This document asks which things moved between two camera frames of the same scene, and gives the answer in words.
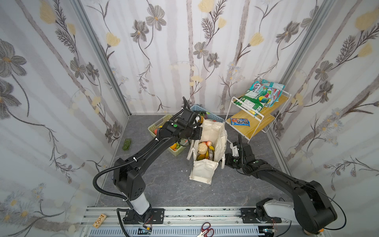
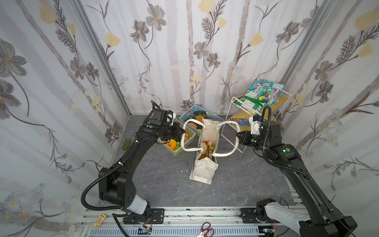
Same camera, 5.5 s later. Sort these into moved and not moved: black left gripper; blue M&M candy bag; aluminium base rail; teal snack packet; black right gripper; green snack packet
Moved: black right gripper; black left gripper
Not moved: green snack packet; teal snack packet; aluminium base rail; blue M&M candy bag
